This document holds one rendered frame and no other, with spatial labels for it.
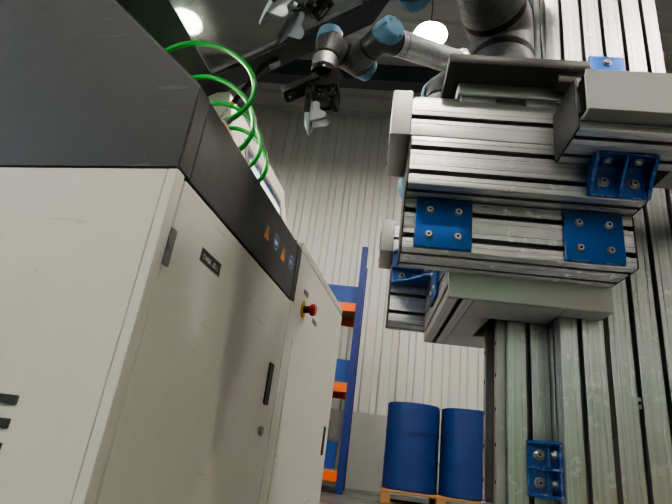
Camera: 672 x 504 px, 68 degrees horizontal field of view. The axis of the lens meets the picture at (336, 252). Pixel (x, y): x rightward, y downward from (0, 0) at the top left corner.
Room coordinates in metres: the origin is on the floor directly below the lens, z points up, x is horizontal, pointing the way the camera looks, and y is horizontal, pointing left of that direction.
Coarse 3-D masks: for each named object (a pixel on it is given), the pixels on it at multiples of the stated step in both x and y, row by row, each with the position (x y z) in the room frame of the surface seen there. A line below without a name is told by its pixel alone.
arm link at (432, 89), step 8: (440, 72) 1.33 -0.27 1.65; (432, 80) 1.35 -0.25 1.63; (440, 80) 1.31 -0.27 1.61; (424, 88) 1.37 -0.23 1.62; (432, 88) 1.33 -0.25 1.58; (440, 88) 1.31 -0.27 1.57; (424, 96) 1.39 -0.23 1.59; (432, 96) 1.33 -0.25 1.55; (400, 184) 1.34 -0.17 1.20; (400, 192) 1.34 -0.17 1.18
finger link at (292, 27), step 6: (294, 12) 0.88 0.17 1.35; (300, 12) 0.88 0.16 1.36; (288, 18) 0.89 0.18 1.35; (294, 18) 0.89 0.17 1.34; (300, 18) 0.88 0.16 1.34; (288, 24) 0.90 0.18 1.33; (294, 24) 0.90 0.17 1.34; (300, 24) 0.89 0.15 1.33; (282, 30) 0.91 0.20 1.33; (288, 30) 0.91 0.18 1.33; (294, 30) 0.90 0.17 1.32; (300, 30) 0.90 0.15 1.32; (282, 36) 0.91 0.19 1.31; (288, 36) 0.92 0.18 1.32; (294, 36) 0.91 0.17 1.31; (300, 36) 0.90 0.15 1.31; (276, 42) 0.93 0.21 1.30
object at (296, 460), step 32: (224, 96) 1.45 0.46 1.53; (320, 288) 1.62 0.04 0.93; (320, 320) 1.69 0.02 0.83; (288, 352) 1.38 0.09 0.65; (320, 352) 1.75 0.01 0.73; (288, 384) 1.42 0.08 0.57; (320, 384) 1.80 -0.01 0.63; (288, 416) 1.47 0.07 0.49; (320, 416) 1.86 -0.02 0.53; (288, 448) 1.52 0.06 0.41; (320, 448) 1.93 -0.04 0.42; (288, 480) 1.56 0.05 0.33; (320, 480) 2.00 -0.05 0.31
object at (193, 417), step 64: (192, 192) 0.73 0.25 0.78; (192, 256) 0.78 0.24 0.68; (192, 320) 0.83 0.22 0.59; (256, 320) 1.11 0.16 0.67; (128, 384) 0.71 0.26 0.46; (192, 384) 0.88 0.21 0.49; (256, 384) 1.18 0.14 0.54; (128, 448) 0.74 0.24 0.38; (192, 448) 0.93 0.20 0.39; (256, 448) 1.25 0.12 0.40
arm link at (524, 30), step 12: (528, 0) 0.68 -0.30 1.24; (528, 12) 0.66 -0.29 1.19; (504, 24) 0.65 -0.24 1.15; (516, 24) 0.66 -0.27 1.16; (528, 24) 0.67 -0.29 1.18; (468, 36) 0.71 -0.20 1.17; (480, 36) 0.68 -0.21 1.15; (492, 36) 0.68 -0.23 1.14; (516, 36) 0.67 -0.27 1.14; (528, 36) 0.67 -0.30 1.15
